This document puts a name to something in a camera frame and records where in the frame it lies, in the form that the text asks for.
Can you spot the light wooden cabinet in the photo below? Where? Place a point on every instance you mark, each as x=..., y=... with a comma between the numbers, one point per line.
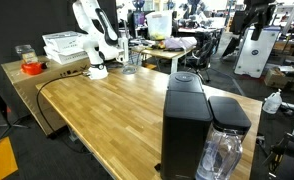
x=20, y=86

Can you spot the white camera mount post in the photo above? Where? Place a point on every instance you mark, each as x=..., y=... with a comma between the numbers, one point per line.
x=123, y=50

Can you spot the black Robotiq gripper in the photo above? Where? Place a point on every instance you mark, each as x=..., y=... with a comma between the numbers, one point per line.
x=258, y=11

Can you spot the white standing panel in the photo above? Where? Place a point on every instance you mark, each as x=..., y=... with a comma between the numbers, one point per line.
x=255, y=56

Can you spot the black coffee maker body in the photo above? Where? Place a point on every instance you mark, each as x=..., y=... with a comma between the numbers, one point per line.
x=185, y=133

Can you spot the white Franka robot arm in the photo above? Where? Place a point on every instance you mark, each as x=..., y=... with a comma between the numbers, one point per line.
x=95, y=20

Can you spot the black office chair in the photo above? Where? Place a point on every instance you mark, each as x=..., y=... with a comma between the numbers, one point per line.
x=200, y=56

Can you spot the red round object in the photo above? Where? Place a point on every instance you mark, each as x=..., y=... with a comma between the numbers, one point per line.
x=32, y=68

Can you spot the clear plastic storage bin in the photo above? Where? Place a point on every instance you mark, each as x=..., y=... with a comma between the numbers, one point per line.
x=159, y=25

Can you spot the orange floor mat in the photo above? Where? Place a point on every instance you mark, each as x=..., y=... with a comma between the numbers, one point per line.
x=0, y=161

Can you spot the black tripod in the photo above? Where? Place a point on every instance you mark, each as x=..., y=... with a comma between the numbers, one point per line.
x=10, y=128

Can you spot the white plastic jug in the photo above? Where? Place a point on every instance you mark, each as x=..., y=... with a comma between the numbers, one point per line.
x=272, y=104

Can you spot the brown cardboard box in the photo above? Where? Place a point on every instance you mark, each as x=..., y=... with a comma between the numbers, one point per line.
x=280, y=78

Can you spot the purple cloth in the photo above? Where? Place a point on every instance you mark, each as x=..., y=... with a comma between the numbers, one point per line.
x=180, y=42

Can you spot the clear round dish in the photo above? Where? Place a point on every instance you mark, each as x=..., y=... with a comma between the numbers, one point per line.
x=129, y=69

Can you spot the wooden background desk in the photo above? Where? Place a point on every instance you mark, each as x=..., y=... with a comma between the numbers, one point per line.
x=167, y=53

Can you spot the black clamp mount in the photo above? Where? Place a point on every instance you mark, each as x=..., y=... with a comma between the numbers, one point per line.
x=287, y=150

